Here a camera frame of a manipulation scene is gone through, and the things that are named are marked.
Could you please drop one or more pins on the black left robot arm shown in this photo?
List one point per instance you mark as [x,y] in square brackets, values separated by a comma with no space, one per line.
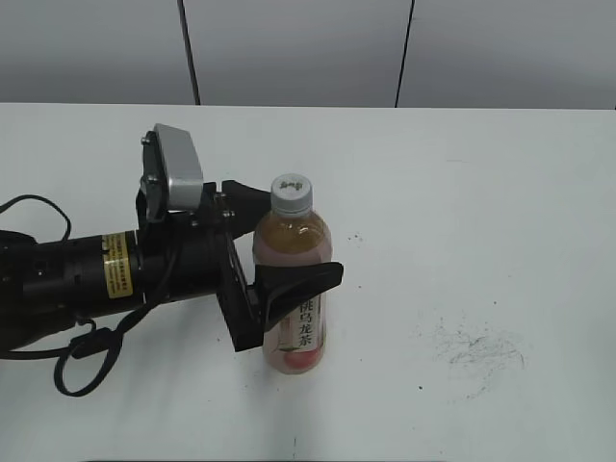
[47,288]

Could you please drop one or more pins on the peach oolong tea bottle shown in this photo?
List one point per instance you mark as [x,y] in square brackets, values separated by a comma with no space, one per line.
[296,344]

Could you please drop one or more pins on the grey bottle cap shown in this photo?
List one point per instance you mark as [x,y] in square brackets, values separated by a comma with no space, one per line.
[291,195]

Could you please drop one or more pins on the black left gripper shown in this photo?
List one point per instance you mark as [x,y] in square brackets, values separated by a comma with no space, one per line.
[191,254]

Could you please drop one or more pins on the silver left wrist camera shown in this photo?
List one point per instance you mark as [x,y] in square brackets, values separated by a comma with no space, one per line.
[172,178]

